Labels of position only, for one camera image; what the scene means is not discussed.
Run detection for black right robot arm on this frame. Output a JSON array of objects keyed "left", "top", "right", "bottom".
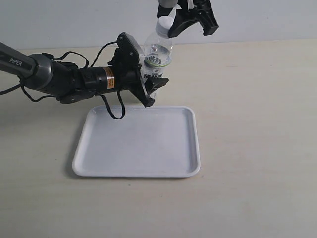
[{"left": 157, "top": 0, "right": 219, "bottom": 38}]

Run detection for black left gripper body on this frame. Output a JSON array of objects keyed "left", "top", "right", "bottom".
[{"left": 81, "top": 48, "right": 140, "bottom": 96}]

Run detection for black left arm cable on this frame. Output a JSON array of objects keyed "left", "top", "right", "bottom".
[{"left": 0, "top": 41, "right": 126, "bottom": 120}]

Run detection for white rectangular plastic tray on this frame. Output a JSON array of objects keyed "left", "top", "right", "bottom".
[{"left": 72, "top": 106, "right": 201, "bottom": 178}]

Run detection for clear plastic drink bottle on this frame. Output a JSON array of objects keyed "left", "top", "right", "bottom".
[{"left": 141, "top": 30, "right": 173, "bottom": 81}]

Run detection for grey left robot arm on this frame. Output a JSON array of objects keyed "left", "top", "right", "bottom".
[{"left": 0, "top": 34, "right": 168, "bottom": 107}]

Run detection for white bottle cap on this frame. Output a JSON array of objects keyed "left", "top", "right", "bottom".
[{"left": 156, "top": 16, "right": 174, "bottom": 35}]

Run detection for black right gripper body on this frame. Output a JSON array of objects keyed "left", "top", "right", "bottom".
[{"left": 177, "top": 0, "right": 211, "bottom": 11}]

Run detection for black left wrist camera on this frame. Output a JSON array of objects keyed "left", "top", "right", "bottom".
[{"left": 117, "top": 32, "right": 145, "bottom": 67}]

